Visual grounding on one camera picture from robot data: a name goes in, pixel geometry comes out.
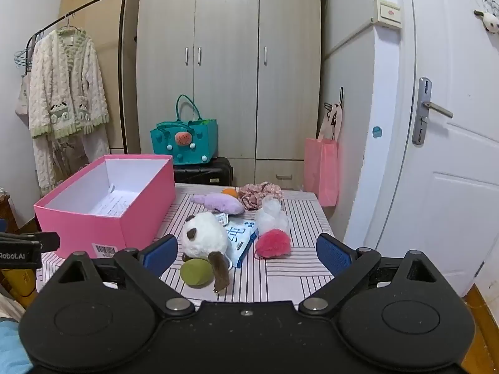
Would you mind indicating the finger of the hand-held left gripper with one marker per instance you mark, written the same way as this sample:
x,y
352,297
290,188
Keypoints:
x,y
43,241

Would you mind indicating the pink bunny hanging bag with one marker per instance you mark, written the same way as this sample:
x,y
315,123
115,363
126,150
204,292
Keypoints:
x,y
333,120

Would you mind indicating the pink paper bag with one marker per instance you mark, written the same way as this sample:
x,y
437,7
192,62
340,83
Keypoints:
x,y
321,171

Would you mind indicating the teal felt tote bag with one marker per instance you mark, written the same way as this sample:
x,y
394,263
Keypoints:
x,y
202,140

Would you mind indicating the small hanging plush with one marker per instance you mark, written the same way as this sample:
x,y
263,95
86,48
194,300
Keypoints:
x,y
490,23

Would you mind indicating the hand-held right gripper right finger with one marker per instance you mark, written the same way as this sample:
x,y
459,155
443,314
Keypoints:
x,y
333,255

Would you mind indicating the cream fluffy cardigan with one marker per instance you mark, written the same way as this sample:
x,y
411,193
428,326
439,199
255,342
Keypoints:
x,y
54,81

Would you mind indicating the purple plush toy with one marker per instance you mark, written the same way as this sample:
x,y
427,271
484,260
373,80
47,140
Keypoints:
x,y
222,202

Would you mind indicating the small orange ball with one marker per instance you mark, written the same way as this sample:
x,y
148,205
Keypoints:
x,y
230,193

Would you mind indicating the yellow object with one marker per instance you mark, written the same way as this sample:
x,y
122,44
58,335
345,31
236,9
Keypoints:
x,y
19,284

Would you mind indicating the red fluffy pompom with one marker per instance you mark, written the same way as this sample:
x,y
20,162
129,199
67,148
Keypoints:
x,y
273,243

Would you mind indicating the beige wardrobe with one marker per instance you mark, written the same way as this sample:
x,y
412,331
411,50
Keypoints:
x,y
230,85

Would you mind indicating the white brown plush dog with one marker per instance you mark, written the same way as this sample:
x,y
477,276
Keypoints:
x,y
202,235

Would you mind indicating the pink cardboard box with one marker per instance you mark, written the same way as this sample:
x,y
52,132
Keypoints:
x,y
144,218

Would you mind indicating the white fluffy soft toy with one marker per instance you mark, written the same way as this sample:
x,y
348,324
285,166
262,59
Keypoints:
x,y
271,214

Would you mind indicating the light blue cloth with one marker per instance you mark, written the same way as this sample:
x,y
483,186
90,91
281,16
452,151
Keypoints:
x,y
7,339

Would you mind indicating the blue white packet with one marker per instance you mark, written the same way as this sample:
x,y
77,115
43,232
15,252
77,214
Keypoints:
x,y
243,237

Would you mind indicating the pink floral scrunchie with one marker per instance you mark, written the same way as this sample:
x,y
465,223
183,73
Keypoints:
x,y
253,194

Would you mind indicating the blue door sticker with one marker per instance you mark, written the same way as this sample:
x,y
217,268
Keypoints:
x,y
377,131

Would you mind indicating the black clothes rack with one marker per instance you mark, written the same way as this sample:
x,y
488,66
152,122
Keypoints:
x,y
123,85

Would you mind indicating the cream wall switch box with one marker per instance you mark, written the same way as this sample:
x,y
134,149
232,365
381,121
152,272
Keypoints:
x,y
388,11

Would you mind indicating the white door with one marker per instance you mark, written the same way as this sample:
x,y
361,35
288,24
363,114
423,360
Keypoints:
x,y
448,202

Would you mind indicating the black suitcase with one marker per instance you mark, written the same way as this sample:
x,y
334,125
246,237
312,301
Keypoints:
x,y
210,171

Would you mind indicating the white hanging cloth bag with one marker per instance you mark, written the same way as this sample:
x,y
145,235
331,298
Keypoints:
x,y
22,97

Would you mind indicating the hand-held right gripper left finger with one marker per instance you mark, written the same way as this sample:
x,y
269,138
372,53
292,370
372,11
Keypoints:
x,y
161,255

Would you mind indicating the striped pink tablecloth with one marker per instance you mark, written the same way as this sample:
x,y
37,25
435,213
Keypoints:
x,y
296,265

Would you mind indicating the olive green plush ball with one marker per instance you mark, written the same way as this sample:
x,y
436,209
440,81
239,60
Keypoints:
x,y
195,272

